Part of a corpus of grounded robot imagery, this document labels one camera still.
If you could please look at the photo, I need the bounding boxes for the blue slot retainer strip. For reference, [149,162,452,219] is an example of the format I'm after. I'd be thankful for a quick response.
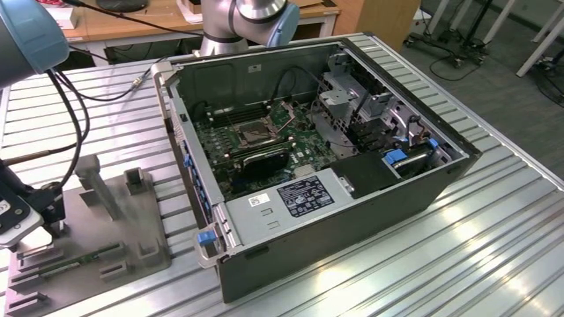
[178,145,210,215]

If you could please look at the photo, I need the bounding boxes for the black RAM slot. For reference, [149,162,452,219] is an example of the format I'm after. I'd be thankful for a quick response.
[212,110,272,123]
[209,104,270,117]

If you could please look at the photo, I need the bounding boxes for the CPU socket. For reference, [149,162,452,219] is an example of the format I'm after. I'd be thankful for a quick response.
[234,118,282,148]

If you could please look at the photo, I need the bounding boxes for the grey parts rack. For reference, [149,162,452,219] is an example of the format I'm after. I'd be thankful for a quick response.
[6,155,173,314]

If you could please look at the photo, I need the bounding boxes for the green RAM stick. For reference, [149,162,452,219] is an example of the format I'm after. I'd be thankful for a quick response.
[37,242,124,280]

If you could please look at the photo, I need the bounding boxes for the blue case latch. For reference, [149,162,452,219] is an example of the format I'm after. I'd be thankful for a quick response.
[196,230,217,247]

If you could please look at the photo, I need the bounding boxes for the grey power supply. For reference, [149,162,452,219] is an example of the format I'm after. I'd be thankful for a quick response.
[214,167,356,248]

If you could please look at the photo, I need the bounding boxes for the black glossy fan shroud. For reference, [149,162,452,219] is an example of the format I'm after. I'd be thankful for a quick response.
[240,147,292,179]

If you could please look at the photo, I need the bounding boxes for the wooden desk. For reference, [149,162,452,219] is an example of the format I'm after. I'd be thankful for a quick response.
[61,0,342,59]

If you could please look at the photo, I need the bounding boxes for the silver finned heatsink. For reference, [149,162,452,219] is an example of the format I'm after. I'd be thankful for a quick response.
[288,164,316,179]

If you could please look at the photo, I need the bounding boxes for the metal socket cover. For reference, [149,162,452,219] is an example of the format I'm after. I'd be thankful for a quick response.
[273,101,305,123]

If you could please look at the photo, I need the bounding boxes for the green motherboard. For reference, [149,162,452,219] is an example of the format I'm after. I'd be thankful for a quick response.
[193,100,349,195]

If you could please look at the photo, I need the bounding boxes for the black open PC case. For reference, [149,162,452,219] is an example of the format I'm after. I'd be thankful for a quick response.
[149,31,482,304]

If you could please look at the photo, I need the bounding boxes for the black disk bay cover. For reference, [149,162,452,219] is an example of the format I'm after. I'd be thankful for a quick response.
[329,153,404,199]

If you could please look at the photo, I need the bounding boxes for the silver drive cage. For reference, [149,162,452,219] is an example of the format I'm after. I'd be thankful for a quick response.
[316,49,393,116]

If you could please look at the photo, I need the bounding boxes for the wooden cabinet panel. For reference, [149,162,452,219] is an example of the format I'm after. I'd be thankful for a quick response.
[338,0,420,52]

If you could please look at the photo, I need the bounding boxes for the black wheeled stand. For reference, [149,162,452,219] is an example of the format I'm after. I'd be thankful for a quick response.
[404,0,489,69]

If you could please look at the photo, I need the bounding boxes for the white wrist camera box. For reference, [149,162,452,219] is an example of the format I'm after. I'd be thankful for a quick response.
[0,193,57,257]

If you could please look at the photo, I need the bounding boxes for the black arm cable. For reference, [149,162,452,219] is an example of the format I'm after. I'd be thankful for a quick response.
[42,67,92,192]

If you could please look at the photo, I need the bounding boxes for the black cable with silver plug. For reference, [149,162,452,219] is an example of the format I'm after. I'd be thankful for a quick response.
[58,71,144,102]

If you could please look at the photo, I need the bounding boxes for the black wire inside case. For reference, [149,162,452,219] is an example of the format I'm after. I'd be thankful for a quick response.
[269,65,322,102]

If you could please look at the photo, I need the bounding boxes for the blue disk carrier handle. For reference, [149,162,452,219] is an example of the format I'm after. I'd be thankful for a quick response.
[381,149,406,168]

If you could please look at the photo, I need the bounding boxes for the white desk frame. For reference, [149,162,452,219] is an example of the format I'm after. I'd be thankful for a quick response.
[514,0,564,79]

